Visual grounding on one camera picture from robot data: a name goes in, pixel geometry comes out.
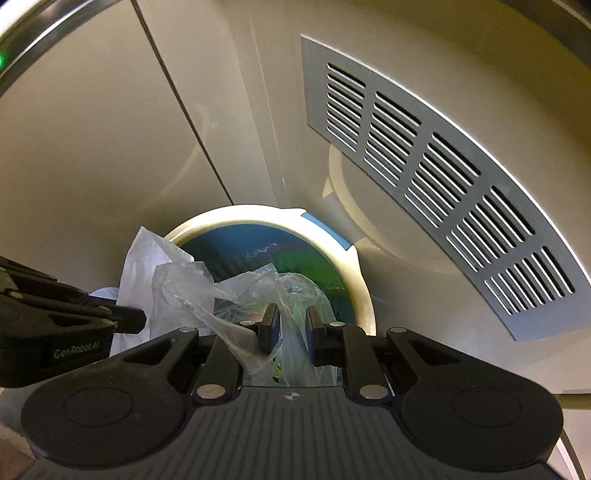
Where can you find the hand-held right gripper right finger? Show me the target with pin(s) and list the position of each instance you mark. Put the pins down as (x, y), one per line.
(315, 337)

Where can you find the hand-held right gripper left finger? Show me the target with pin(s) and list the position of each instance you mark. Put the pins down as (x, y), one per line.
(272, 330)

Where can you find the clear plastic bag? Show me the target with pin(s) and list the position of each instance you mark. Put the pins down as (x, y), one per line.
(184, 295)

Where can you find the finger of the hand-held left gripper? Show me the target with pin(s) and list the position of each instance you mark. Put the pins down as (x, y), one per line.
(129, 321)
(41, 290)

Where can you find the large grey vent grille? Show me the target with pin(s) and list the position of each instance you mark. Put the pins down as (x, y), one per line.
(318, 69)

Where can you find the white paper sheet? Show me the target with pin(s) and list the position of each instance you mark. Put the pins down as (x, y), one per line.
(138, 263)

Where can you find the cream rimmed waste bin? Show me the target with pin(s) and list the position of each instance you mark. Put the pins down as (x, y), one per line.
(358, 277)

